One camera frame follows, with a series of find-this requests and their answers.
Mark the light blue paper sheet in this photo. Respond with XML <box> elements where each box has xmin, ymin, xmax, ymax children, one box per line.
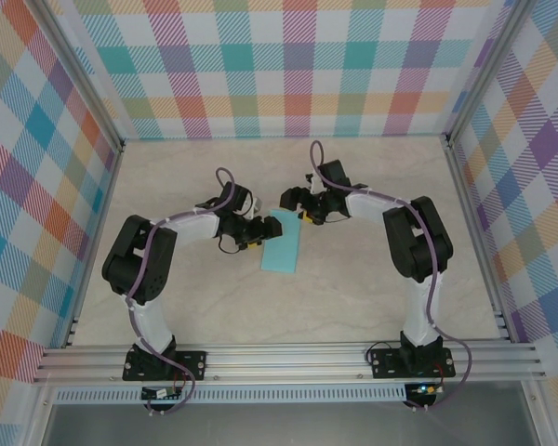
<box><xmin>259</xmin><ymin>208</ymin><xmax>307</xmax><ymax>275</ymax></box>

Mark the grey metal panel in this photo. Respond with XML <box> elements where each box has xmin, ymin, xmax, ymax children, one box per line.
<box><xmin>41</xmin><ymin>402</ymin><xmax>540</xmax><ymax>446</ymax></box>

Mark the aluminium frame rail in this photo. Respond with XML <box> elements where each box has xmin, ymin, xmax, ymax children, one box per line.
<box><xmin>32</xmin><ymin>342</ymin><xmax>548</xmax><ymax>385</ymax></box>

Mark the aluminium side rail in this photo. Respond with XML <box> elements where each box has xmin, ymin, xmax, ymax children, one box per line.
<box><xmin>62</xmin><ymin>141</ymin><xmax>126</xmax><ymax>349</ymax></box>
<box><xmin>441</xmin><ymin>134</ymin><xmax>517</xmax><ymax>345</ymax></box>

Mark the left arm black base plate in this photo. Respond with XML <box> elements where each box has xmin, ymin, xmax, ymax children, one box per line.
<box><xmin>122</xmin><ymin>350</ymin><xmax>208</xmax><ymax>383</ymax></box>

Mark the slotted grey cable tray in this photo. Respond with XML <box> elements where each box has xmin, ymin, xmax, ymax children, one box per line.
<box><xmin>53</xmin><ymin>388</ymin><xmax>408</xmax><ymax>405</ymax></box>

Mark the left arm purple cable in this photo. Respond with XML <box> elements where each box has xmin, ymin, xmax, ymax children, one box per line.
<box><xmin>125</xmin><ymin>166</ymin><xmax>243</xmax><ymax>415</ymax></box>

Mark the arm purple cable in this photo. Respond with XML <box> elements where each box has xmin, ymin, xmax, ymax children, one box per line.
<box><xmin>125</xmin><ymin>166</ymin><xmax>243</xmax><ymax>415</ymax></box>
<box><xmin>309</xmin><ymin>140</ymin><xmax>474</xmax><ymax>414</ymax></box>

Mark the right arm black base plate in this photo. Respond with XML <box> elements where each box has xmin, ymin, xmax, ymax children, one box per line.
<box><xmin>369</xmin><ymin>346</ymin><xmax>457</xmax><ymax>380</ymax></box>

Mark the aluminium frame post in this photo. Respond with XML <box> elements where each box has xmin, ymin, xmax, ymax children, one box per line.
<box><xmin>30</xmin><ymin>0</ymin><xmax>125</xmax><ymax>152</ymax></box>
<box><xmin>444</xmin><ymin>0</ymin><xmax>538</xmax><ymax>148</ymax></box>

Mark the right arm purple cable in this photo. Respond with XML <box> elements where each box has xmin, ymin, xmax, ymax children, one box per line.
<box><xmin>309</xmin><ymin>140</ymin><xmax>474</xmax><ymax>414</ymax></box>

